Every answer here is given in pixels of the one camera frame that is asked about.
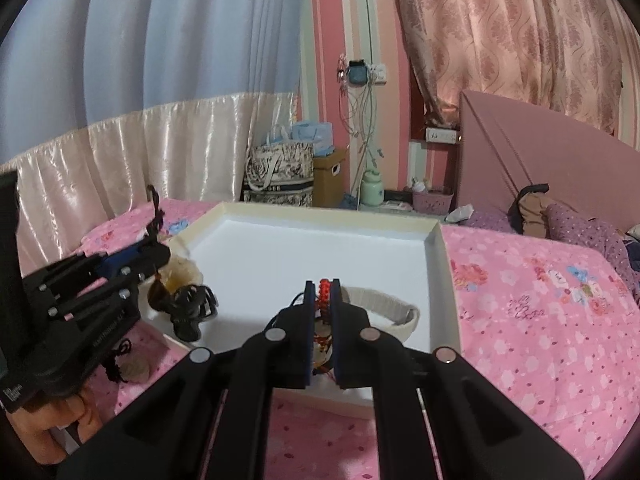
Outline cardboard box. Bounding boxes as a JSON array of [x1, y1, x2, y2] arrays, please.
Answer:
[[312, 148, 349, 207]]

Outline black and white tote bag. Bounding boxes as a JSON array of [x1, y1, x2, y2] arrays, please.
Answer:
[[242, 142, 315, 207]]

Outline white charging cables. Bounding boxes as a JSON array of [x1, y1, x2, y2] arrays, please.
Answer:
[[338, 84, 383, 211]]

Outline black woven bracelet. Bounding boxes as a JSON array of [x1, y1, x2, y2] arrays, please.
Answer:
[[146, 184, 167, 247]]

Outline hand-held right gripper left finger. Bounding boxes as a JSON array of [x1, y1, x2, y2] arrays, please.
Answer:
[[56, 279, 318, 480]]

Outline pink patterned curtain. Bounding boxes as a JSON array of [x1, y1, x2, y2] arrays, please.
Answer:
[[389, 0, 640, 137]]

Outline pink floral bedsheet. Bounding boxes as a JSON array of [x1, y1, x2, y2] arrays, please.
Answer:
[[75, 197, 640, 480]]

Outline red cord bracelet gold charm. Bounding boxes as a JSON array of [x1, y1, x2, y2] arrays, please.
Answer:
[[311, 277, 343, 377]]

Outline blue and cream curtain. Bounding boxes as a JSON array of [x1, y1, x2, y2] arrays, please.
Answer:
[[0, 0, 308, 276]]

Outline green jar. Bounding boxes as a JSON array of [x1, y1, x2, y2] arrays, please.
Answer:
[[360, 169, 385, 207]]

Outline brown bag with black strap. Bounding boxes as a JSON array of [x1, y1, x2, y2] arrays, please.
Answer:
[[509, 184, 552, 237]]

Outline pale yellow jade bracelet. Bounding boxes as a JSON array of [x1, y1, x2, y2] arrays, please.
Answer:
[[149, 257, 204, 312]]

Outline cream woven band bracelet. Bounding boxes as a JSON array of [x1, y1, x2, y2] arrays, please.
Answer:
[[344, 286, 422, 344]]

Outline pink headboard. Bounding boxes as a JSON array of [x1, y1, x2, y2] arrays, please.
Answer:
[[452, 89, 640, 257]]

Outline wall outlet with blue charger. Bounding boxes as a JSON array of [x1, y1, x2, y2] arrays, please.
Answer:
[[338, 59, 389, 87]]

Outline black bead bracelet round charm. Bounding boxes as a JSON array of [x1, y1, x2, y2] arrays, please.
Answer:
[[166, 284, 221, 342]]

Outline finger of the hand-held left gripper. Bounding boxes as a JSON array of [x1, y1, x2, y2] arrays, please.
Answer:
[[39, 277, 142, 327], [22, 240, 172, 297]]

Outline purple dotted pillow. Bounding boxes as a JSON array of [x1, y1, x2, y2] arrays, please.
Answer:
[[465, 203, 640, 306]]

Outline blue gift bag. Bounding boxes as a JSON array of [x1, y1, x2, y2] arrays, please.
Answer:
[[291, 121, 334, 157]]

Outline person's left hand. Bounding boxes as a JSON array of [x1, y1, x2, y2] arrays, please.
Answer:
[[12, 385, 119, 467]]

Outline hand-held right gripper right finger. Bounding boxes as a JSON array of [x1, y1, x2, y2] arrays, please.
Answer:
[[330, 279, 585, 480]]

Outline pink plastic basket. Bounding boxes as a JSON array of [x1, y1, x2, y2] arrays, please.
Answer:
[[410, 189, 455, 214]]

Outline white shallow box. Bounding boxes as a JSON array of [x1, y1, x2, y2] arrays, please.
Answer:
[[137, 202, 462, 420]]

